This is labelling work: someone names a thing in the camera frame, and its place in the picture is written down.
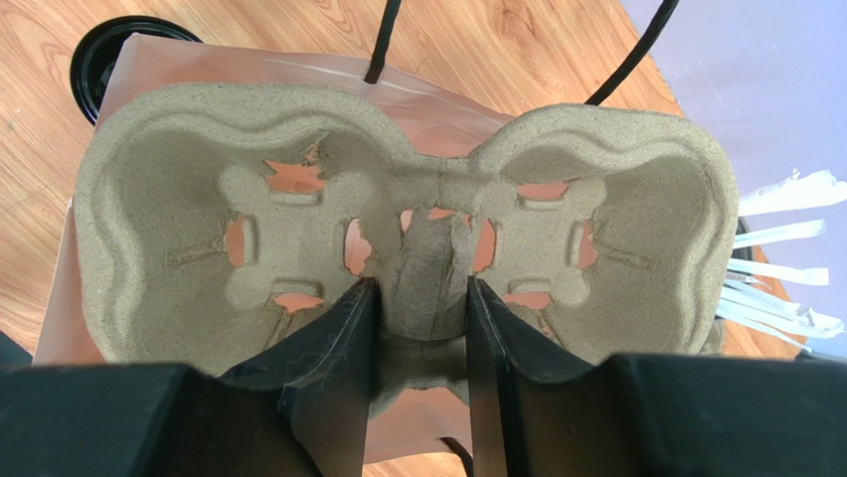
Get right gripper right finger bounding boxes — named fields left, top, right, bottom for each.
left=466, top=278, right=846, bottom=476

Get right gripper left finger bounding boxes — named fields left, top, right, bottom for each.
left=1, top=278, right=378, bottom=476

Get pulp cup carrier tray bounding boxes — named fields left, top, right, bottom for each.
left=74, top=82, right=739, bottom=415

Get black coffee cup lids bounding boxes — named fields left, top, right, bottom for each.
left=70, top=15, right=203, bottom=125

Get wrapped white straws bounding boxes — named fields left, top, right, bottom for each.
left=716, top=169, right=847, bottom=353

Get grey straw holder cup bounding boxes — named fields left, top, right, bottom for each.
left=732, top=217, right=757, bottom=259

